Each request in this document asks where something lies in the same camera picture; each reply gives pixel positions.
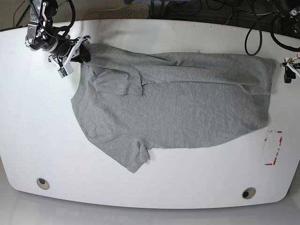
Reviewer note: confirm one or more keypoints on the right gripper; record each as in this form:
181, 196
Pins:
60, 48

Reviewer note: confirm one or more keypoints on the grey t-shirt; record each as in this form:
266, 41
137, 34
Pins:
128, 103

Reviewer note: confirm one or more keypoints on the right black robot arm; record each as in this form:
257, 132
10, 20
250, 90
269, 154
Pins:
41, 34

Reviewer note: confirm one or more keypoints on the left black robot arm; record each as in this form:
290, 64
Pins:
273, 16

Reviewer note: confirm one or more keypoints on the red tape marking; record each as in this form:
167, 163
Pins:
271, 147

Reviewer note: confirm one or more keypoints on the right table grommet hole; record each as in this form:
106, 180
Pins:
249, 193

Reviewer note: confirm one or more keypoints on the table grommet hole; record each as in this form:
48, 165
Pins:
43, 184
249, 193

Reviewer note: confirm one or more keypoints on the left table grommet hole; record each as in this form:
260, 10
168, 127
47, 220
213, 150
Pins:
43, 184

